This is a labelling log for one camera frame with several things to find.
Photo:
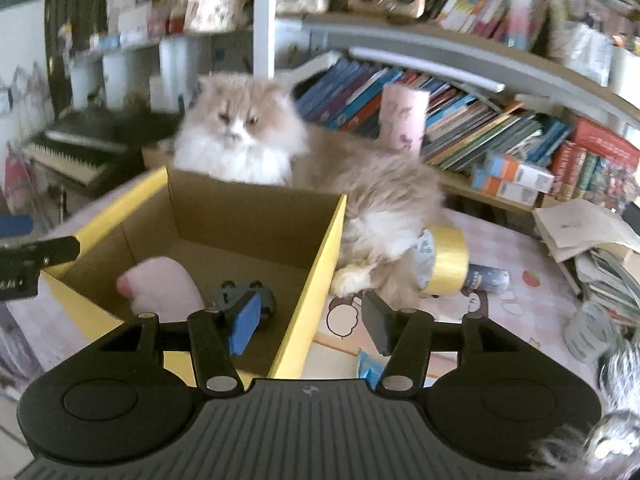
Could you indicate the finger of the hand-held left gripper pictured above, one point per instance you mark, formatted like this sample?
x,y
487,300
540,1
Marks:
x,y
45,251

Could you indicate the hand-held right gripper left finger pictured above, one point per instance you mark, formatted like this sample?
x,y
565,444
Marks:
x,y
245,325

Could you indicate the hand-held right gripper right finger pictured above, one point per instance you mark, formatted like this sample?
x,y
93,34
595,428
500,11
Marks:
x,y
377,322

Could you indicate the blue toy car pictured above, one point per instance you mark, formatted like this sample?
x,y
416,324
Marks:
x,y
235,292

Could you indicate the yellow cardboard box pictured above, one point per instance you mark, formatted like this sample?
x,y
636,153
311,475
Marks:
x,y
320,280

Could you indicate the blue packet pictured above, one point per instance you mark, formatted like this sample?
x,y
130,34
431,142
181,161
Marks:
x,y
367,367

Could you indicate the yellow tape roll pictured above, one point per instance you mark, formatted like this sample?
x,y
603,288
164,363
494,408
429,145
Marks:
x,y
447,260

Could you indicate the pink plush toy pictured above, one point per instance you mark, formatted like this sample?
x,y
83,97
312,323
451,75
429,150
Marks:
x,y
160,285

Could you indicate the black piano keyboard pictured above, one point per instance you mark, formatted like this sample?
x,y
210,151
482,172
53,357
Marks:
x,y
75,145

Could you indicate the pink checked tablecloth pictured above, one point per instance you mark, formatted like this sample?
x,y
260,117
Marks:
x,y
525,270

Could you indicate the fluffy cream cat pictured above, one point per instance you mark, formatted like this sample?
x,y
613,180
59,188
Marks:
x,y
240,150

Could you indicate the orange and blue box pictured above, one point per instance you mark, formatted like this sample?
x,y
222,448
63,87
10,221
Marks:
x,y
500,191
520,172

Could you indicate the pink patterned cup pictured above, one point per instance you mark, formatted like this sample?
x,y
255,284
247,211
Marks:
x,y
402,115

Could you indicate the row of colourful books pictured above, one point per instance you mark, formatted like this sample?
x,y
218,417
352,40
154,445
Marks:
x,y
450,120

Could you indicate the open paper booklet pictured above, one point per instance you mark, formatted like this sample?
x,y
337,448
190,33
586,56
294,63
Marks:
x,y
580,225

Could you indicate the stack of papers and books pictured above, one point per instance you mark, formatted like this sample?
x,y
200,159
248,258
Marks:
x,y
610,285

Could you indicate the grey fluffy fur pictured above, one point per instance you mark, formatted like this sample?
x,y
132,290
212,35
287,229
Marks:
x,y
620,385

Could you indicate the red boxed book set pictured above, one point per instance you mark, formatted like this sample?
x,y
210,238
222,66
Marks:
x,y
595,165

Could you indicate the white bookshelf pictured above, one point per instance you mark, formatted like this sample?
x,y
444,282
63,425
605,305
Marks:
x,y
262,20

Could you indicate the row of shelf books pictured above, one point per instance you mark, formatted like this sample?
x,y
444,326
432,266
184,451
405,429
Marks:
x,y
475,0

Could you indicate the white bag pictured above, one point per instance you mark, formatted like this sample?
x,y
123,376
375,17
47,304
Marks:
x,y
582,40

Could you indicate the white storage bin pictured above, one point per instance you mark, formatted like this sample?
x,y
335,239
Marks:
x,y
625,72

